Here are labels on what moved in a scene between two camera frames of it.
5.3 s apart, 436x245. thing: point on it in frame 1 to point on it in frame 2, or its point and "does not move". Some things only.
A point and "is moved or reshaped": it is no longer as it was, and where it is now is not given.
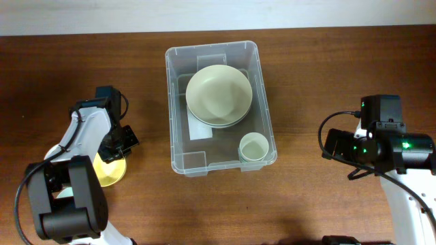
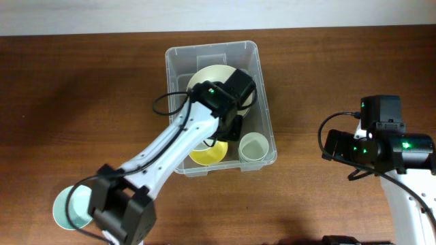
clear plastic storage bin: [219, 113] does not move
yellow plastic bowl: [109, 173] is moved or reshaped
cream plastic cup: [253, 146] does not move
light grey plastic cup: [242, 158] does not move
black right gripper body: [347, 145] does not move
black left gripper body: [119, 142] to [235, 133]
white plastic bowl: [56, 149] to [203, 145]
